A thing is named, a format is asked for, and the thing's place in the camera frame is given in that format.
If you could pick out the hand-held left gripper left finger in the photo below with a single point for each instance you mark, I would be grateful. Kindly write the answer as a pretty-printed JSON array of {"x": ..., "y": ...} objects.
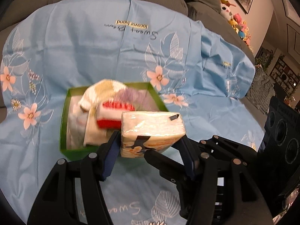
[{"x": 110, "y": 159}]

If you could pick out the dark display shelf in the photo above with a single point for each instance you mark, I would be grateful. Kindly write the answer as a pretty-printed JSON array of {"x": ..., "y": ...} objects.
[{"x": 283, "y": 71}]

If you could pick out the red and white sock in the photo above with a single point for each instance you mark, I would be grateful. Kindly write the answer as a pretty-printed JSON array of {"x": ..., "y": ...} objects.
[{"x": 112, "y": 106}]

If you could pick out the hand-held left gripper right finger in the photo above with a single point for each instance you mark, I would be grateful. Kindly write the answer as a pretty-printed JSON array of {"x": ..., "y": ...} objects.
[{"x": 188, "y": 159}]

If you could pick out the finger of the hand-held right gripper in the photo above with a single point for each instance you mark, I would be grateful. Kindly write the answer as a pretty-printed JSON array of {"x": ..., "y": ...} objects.
[
  {"x": 225, "y": 147},
  {"x": 161, "y": 161}
]

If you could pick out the yellow and white towel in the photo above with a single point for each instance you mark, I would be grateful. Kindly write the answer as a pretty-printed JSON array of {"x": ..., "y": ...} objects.
[{"x": 100, "y": 91}]

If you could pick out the green plant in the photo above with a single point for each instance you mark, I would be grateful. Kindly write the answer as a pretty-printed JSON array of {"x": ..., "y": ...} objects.
[{"x": 264, "y": 57}]

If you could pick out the green cardboard box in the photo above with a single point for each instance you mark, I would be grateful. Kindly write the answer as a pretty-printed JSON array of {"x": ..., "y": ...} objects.
[{"x": 75, "y": 154}]

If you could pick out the pile of colourful plush toys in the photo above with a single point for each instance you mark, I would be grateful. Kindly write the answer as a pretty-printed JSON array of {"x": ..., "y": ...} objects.
[{"x": 226, "y": 8}]

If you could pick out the purple waffle cloth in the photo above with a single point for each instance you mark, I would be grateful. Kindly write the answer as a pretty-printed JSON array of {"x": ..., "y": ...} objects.
[{"x": 136, "y": 97}]

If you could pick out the blue floral bed sheet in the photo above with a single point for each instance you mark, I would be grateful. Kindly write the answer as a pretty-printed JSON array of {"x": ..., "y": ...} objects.
[{"x": 82, "y": 51}]

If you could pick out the tissue pack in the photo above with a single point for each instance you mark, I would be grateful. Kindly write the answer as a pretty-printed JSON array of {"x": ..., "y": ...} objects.
[{"x": 152, "y": 124}]

